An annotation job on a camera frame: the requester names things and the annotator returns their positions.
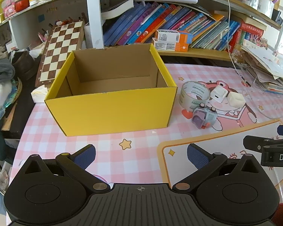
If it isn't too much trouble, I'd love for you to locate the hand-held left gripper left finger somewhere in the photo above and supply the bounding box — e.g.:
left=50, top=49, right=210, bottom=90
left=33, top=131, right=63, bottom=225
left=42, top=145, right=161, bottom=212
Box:
left=21, top=144, right=111, bottom=194

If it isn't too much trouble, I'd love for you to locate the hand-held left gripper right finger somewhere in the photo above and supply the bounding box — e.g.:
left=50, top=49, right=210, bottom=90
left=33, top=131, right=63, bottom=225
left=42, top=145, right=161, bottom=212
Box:
left=172, top=143, right=262, bottom=193

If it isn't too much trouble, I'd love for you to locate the grey purple toy camera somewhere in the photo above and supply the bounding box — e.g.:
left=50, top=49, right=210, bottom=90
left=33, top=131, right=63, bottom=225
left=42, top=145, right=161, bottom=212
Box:
left=191, top=103, right=218, bottom=130

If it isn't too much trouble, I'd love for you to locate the yellow cardboard box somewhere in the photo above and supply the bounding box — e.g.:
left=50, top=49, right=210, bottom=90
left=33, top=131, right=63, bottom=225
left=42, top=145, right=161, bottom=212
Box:
left=44, top=43, right=178, bottom=137

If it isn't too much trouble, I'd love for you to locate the clear tape roll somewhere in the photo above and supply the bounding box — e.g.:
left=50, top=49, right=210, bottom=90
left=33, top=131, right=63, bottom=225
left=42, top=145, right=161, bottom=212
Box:
left=179, top=81, right=211, bottom=111

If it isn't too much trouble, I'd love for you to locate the white eraser block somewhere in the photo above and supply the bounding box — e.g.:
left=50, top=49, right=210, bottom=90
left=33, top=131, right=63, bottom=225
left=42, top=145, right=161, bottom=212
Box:
left=226, top=92, right=246, bottom=108

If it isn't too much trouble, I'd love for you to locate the white charger plug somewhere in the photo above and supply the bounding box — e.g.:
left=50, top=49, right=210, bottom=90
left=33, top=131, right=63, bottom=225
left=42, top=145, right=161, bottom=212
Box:
left=210, top=85, right=228, bottom=103

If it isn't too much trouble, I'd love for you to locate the pink checked cartoon mat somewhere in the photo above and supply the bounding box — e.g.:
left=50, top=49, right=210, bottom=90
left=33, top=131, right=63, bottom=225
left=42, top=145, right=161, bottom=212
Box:
left=6, top=62, right=283, bottom=226

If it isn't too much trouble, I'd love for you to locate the stack of papers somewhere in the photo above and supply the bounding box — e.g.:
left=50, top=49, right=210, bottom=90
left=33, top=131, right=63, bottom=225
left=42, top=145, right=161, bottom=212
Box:
left=241, top=39, right=283, bottom=96

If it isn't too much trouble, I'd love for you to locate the patterned pencil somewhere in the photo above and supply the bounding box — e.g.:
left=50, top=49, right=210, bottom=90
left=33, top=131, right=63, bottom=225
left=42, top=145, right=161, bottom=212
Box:
left=235, top=69, right=251, bottom=87

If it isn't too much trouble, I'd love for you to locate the white crumpled tissue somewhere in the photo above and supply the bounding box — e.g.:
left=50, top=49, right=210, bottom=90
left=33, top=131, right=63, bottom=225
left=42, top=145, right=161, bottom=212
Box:
left=31, top=86, right=49, bottom=103

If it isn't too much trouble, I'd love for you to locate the shiny plastic bag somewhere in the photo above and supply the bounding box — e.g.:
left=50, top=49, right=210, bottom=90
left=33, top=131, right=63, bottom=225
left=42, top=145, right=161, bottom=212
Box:
left=0, top=80, right=18, bottom=128

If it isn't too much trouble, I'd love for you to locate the red book set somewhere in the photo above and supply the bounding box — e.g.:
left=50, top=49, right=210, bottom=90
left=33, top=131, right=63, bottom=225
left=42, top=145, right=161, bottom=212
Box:
left=226, top=22, right=265, bottom=52

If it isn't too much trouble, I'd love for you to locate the wooden chessboard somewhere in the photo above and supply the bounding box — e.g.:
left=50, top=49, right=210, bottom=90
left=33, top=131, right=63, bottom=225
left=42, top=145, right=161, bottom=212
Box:
left=35, top=20, right=85, bottom=87

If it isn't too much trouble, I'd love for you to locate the orange white carton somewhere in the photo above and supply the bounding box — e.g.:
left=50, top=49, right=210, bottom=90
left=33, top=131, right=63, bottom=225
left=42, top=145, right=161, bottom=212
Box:
left=155, top=29, right=193, bottom=44
left=152, top=38, right=189, bottom=52

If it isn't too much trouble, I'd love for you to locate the grey folded cloth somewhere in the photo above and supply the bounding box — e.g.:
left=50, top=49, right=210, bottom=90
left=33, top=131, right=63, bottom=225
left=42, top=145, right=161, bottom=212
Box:
left=0, top=58, right=16, bottom=85

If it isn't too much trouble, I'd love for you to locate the white cup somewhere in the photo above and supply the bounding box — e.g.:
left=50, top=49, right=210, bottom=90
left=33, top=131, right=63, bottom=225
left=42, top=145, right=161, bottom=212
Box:
left=258, top=0, right=274, bottom=15

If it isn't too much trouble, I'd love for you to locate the row of colourful books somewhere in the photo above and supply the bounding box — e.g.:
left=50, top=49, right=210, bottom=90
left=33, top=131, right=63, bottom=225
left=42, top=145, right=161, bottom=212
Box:
left=103, top=2, right=241, bottom=51

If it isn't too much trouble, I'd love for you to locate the open black white book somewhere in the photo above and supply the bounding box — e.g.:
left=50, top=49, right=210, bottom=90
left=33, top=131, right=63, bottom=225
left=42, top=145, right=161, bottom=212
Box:
left=101, top=0, right=135, bottom=19

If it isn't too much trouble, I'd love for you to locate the red round jar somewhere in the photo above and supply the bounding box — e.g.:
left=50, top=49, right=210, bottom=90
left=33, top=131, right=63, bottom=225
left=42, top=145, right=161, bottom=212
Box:
left=14, top=0, right=30, bottom=12

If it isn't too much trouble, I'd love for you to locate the pink small box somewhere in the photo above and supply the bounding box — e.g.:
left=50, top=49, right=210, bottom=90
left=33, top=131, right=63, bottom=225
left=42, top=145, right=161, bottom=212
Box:
left=2, top=0, right=17, bottom=18

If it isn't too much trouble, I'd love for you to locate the clear bead string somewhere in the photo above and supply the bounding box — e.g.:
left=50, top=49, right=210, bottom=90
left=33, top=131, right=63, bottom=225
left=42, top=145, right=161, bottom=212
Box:
left=230, top=49, right=244, bottom=64

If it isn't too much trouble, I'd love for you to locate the white cable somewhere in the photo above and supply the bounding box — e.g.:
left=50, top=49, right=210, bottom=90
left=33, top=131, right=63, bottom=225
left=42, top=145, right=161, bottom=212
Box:
left=209, top=0, right=283, bottom=119

